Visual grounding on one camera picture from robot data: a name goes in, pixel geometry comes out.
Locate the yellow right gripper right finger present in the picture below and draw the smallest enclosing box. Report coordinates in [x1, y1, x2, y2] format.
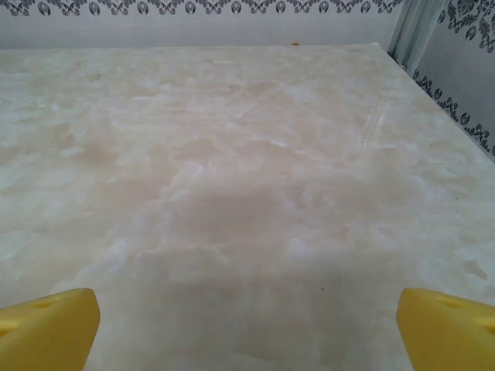
[397, 287, 495, 371]

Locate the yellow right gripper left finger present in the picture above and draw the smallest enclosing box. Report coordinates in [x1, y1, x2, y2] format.
[0, 288, 102, 371]

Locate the aluminium frame post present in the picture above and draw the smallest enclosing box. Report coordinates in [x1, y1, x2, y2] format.
[386, 0, 452, 73]

